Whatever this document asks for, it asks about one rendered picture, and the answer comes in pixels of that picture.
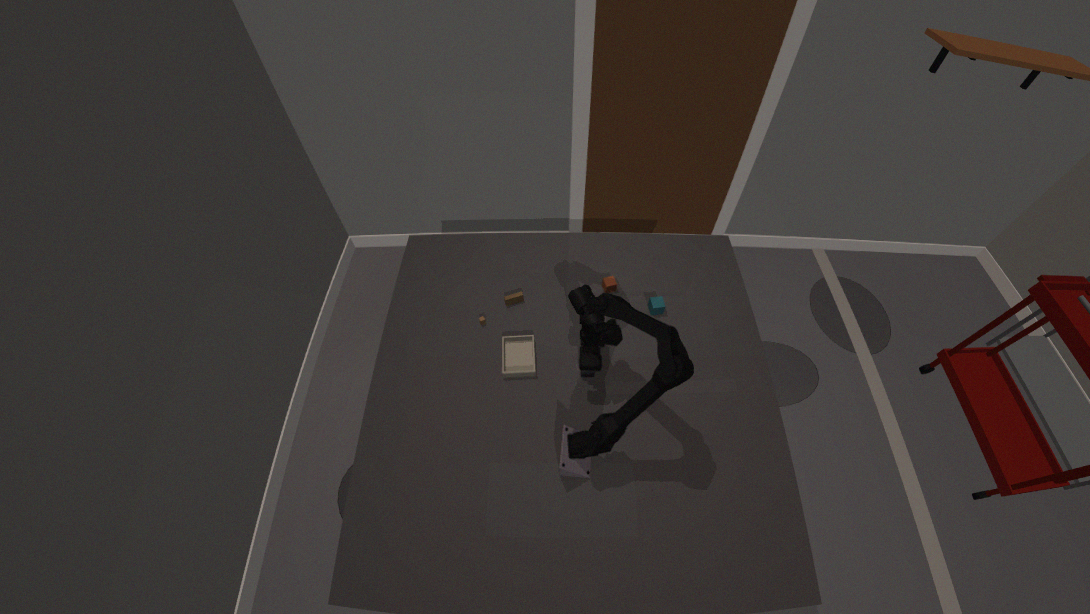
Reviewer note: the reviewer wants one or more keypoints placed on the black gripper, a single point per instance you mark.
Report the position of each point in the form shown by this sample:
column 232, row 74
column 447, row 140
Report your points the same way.
column 590, row 354

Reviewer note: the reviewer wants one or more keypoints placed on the teal cube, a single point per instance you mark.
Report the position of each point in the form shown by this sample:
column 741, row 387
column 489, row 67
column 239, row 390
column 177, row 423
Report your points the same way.
column 656, row 305

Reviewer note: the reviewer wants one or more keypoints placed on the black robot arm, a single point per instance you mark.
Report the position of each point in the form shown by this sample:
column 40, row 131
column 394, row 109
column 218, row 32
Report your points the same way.
column 674, row 369

